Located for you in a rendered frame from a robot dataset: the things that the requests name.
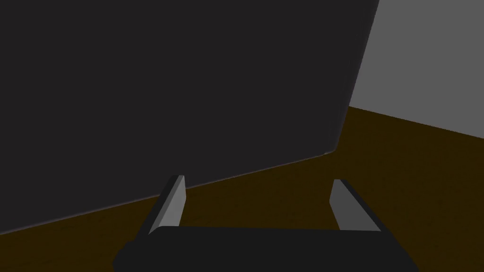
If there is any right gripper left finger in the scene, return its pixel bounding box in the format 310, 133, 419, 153
137, 174, 187, 238

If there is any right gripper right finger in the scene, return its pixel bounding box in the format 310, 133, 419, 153
328, 179, 387, 232

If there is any dark grey appliance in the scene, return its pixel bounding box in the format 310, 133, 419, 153
0, 0, 380, 236

